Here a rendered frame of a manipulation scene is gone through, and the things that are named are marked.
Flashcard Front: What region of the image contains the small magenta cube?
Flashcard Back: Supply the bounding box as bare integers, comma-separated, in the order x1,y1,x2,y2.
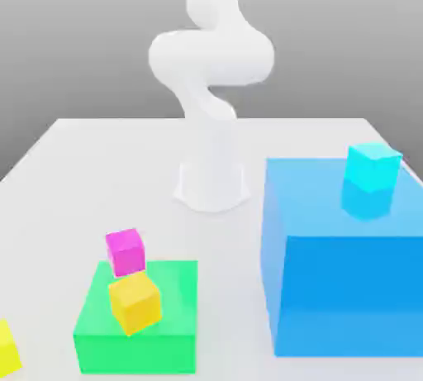
105,227,147,279

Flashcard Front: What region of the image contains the small orange-yellow cube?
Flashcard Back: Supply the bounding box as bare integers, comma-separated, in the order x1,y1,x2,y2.
108,270,163,336

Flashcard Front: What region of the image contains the small cyan cube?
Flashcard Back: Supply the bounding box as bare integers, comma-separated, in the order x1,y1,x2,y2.
340,141,404,221

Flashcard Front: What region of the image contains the small lemon yellow cube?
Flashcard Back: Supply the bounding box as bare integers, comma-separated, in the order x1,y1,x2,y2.
0,318,23,381

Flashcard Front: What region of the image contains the large blue box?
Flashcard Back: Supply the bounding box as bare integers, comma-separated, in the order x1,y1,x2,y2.
259,156,423,358

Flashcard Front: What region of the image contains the large green box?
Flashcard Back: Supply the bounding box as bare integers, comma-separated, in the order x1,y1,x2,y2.
72,260,199,375

